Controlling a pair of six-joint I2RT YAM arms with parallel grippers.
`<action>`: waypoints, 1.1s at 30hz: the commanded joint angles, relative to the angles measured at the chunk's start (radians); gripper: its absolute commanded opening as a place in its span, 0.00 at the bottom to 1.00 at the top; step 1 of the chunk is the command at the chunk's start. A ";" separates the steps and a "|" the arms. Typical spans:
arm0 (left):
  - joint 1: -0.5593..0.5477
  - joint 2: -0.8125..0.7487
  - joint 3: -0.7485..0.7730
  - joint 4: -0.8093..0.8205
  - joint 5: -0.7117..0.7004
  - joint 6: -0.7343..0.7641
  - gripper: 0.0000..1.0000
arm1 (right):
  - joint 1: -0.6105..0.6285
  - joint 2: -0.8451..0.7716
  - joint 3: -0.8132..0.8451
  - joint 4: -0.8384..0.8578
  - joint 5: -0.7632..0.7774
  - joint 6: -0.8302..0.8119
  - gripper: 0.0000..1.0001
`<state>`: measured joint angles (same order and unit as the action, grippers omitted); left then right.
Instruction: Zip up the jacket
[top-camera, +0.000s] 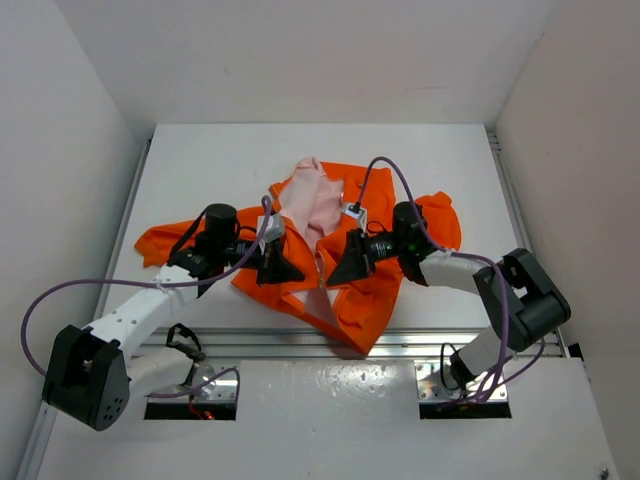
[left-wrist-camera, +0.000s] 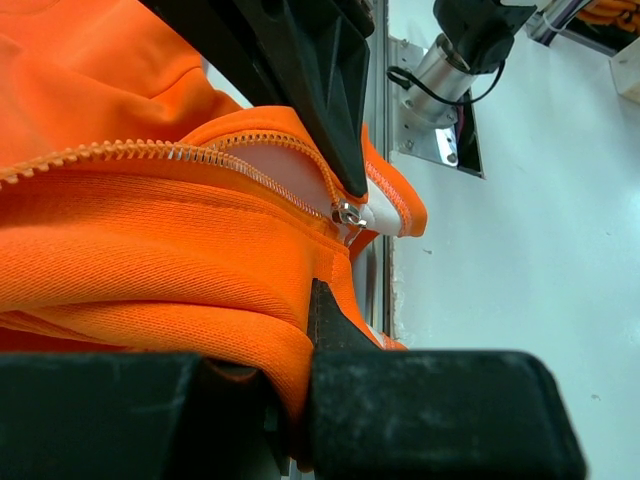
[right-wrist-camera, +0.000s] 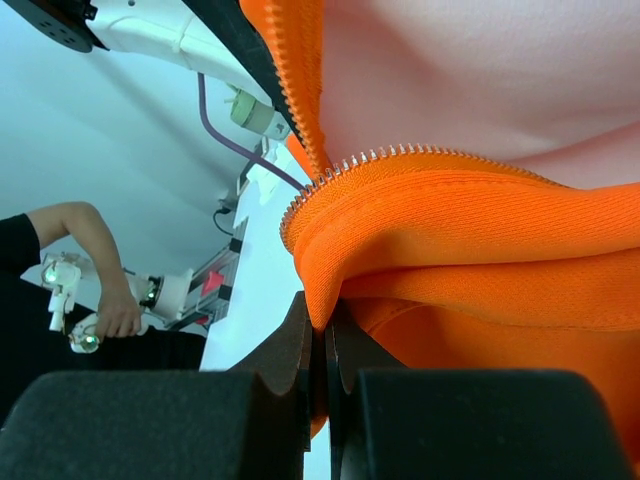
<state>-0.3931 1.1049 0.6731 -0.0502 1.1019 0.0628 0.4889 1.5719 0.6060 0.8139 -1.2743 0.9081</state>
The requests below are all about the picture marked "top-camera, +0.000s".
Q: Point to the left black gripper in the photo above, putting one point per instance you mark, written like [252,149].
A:
[276,266]

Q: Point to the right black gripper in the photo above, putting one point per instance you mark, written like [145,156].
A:
[355,261]

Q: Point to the orange zip-up jacket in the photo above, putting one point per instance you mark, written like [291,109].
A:
[311,202]

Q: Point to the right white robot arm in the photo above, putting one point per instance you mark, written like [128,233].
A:
[424,262]

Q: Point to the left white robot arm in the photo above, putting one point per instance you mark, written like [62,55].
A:
[94,371]

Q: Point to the white front cover panel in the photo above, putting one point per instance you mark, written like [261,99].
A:
[338,420]

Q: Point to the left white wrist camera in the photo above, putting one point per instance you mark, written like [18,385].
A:
[271,227]

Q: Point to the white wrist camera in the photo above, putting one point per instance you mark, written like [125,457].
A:
[271,227]
[357,213]

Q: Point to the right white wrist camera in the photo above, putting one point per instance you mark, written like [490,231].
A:
[357,213]

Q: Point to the aluminium front rail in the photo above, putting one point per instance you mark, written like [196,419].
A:
[306,344]

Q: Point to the right aluminium side rail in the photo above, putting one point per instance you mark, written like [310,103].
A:
[510,200]

